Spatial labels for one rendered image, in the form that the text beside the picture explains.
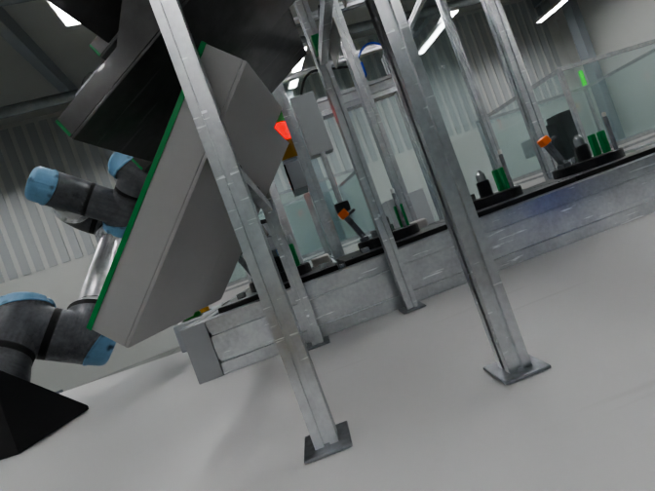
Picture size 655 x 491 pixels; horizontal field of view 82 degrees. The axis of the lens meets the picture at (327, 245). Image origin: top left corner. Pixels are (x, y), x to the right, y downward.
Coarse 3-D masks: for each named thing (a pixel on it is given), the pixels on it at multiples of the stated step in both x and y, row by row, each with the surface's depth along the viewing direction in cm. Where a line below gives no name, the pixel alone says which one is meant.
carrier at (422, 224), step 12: (396, 204) 79; (408, 228) 79; (420, 228) 91; (432, 228) 76; (444, 228) 73; (360, 240) 85; (372, 240) 79; (396, 240) 78; (408, 240) 73; (360, 252) 82; (372, 252) 72; (348, 264) 72
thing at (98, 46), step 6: (96, 36) 50; (114, 36) 49; (96, 42) 50; (102, 42) 50; (114, 42) 50; (96, 48) 50; (102, 48) 50; (108, 48) 50; (114, 48) 50; (96, 54) 50; (102, 54) 50; (108, 54) 50
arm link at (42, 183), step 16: (32, 176) 74; (48, 176) 76; (64, 176) 78; (32, 192) 75; (48, 192) 75; (64, 192) 77; (80, 192) 78; (64, 208) 79; (80, 208) 79; (80, 224) 110
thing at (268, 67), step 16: (288, 16) 48; (272, 32) 48; (288, 32) 51; (256, 48) 48; (272, 48) 51; (288, 48) 54; (256, 64) 51; (272, 64) 54; (288, 64) 57; (272, 80) 57; (144, 160) 50
